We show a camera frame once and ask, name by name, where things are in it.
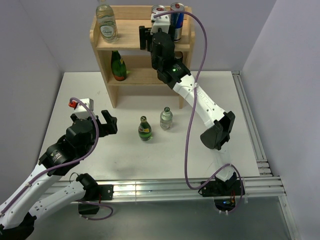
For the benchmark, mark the red bull can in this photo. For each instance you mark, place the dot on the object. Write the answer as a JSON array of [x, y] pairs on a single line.
[[177, 19], [157, 8]]

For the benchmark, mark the aluminium rail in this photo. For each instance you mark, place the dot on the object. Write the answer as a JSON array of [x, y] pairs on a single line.
[[177, 189], [260, 156]]

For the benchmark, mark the clear bottle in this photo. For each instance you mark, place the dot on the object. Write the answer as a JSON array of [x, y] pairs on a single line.
[[166, 118], [106, 21]]

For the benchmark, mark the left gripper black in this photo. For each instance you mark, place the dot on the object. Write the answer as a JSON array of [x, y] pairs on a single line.
[[111, 125]]

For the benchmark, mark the right black yellow can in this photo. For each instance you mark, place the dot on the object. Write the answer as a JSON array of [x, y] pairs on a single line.
[[179, 56]]

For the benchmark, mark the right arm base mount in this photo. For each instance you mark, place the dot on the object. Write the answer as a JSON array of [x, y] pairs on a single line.
[[226, 194]]

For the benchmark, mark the aluminium right rail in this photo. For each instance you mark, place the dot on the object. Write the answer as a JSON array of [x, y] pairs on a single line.
[[260, 156]]

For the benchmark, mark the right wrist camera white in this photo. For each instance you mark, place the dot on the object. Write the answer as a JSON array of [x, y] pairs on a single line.
[[160, 23]]

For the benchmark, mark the green perrier bottle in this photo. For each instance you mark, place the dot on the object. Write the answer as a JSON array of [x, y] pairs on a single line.
[[144, 129], [118, 66]]

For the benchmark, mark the Red Bull can front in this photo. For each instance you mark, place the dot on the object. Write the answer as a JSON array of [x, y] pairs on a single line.
[[157, 8]]

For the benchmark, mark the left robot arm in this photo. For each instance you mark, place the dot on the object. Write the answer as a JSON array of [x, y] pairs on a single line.
[[24, 208]]

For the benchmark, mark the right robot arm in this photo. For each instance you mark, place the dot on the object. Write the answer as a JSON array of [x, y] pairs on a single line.
[[178, 77]]

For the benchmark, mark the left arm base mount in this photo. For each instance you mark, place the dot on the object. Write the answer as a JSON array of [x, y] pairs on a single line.
[[105, 192]]

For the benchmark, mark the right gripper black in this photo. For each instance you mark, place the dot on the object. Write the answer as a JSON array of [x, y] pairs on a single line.
[[144, 35]]

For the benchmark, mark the wooden two-tier shelf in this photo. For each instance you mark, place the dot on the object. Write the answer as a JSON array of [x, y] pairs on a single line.
[[128, 19]]

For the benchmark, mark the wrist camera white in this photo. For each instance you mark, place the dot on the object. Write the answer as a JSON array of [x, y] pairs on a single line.
[[160, 23], [80, 111]]

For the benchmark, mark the aluminium front rail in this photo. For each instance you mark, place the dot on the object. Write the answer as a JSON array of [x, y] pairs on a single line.
[[177, 189]]

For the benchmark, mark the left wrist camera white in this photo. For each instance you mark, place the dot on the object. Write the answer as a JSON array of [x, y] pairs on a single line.
[[80, 111]]

